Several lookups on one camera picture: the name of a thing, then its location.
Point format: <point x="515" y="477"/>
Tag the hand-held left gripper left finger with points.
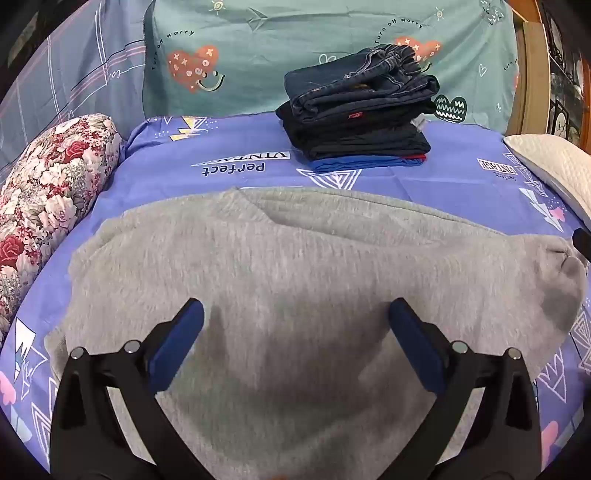
<point x="178" y="341"/>

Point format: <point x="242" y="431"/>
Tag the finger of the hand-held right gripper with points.
<point x="583" y="242"/>

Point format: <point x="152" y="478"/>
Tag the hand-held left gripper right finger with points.
<point x="415" y="341"/>

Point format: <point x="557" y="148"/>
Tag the grey sweatshirt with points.
<point x="295" y="277"/>

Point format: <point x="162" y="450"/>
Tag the white textured pillow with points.
<point x="554" y="161"/>

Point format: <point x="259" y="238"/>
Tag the blue printed bed sheet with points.
<point x="415" y="184"/>

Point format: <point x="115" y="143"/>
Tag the folded red garment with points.
<point x="416" y="159"/>

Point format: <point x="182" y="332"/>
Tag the folded blue garment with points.
<point x="355" y="164"/>

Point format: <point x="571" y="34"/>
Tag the wooden glass cabinet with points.
<point x="554" y="55"/>

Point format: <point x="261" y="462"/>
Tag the floral pillow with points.
<point x="46" y="184"/>

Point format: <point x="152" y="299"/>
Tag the folded dark blue jeans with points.
<point x="360" y="87"/>

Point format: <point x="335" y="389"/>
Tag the grey plaid cloth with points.
<point x="69" y="69"/>

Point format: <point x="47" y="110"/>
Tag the teal printed sheet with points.
<point x="277" y="55"/>

